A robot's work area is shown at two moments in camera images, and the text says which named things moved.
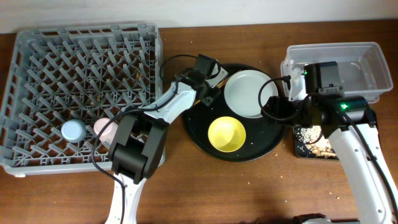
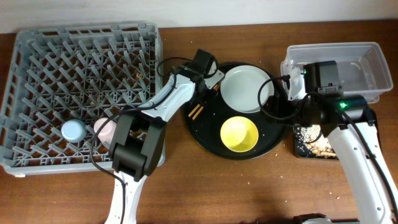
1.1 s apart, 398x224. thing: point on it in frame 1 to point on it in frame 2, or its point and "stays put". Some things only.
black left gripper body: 211,93 stays put
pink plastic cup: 107,136 stays put
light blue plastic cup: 73,130 stays put
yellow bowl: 226,134 to 239,134
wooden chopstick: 222,83 to 194,110
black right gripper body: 286,111 stays put
